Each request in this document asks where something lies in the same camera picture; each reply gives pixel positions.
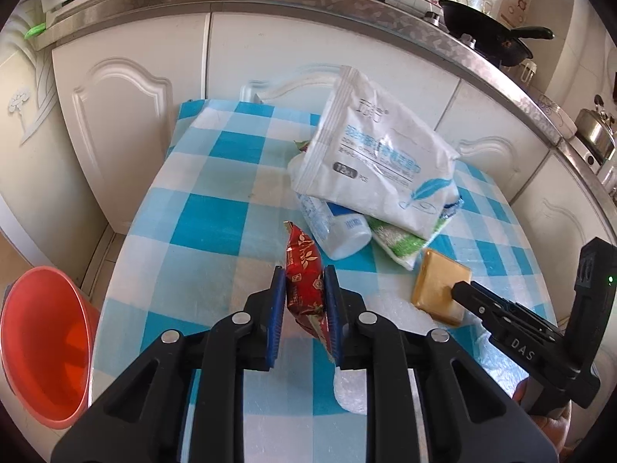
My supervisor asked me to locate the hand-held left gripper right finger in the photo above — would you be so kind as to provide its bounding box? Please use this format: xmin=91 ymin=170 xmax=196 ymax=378
xmin=323 ymin=264 xmax=562 ymax=463

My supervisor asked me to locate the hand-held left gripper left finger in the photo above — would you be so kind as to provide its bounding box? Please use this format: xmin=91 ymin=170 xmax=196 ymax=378
xmin=51 ymin=265 xmax=290 ymax=463

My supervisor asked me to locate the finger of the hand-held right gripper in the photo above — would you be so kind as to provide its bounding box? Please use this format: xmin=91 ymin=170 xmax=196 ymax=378
xmin=450 ymin=281 xmax=541 ymax=372
xmin=499 ymin=299 xmax=562 ymax=338

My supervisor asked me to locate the red snack packet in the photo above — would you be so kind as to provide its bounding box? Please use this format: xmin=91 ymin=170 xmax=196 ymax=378
xmin=282 ymin=221 xmax=338 ymax=362

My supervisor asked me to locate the yellow rectangular sponge block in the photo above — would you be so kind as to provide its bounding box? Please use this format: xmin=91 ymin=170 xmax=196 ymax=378
xmin=411 ymin=248 xmax=472 ymax=326

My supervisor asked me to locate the white printed pouch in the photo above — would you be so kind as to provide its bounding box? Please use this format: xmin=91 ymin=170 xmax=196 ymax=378
xmin=288 ymin=65 xmax=461 ymax=239

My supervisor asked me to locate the orange plastic bucket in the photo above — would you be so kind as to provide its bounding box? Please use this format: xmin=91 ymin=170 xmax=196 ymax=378
xmin=0 ymin=266 xmax=102 ymax=430

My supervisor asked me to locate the person's right hand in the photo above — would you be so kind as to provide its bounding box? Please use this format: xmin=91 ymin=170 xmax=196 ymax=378
xmin=512 ymin=379 xmax=574 ymax=454

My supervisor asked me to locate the clear plastic wrap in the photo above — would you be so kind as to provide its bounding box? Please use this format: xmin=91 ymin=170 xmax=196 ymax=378
xmin=332 ymin=299 xmax=528 ymax=416

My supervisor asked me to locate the white plastic bottle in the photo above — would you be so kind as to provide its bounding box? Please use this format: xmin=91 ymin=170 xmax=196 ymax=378
xmin=296 ymin=193 xmax=373 ymax=260

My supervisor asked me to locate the green striped cleaning cloth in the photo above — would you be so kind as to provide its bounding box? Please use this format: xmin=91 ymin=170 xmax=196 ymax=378
xmin=369 ymin=181 xmax=464 ymax=271

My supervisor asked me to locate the blue checkered tablecloth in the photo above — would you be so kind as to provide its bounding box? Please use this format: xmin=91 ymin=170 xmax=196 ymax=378
xmin=89 ymin=99 xmax=560 ymax=463

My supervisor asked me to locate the steel kettle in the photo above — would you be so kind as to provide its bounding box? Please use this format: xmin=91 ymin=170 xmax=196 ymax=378
xmin=576 ymin=95 xmax=617 ymax=162

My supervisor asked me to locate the white patterned bowl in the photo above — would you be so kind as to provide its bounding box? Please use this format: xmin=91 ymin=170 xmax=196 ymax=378
xmin=537 ymin=94 xmax=579 ymax=139

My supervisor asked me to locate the black frying pan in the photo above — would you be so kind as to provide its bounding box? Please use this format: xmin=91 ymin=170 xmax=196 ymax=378
xmin=438 ymin=0 xmax=555 ymax=67

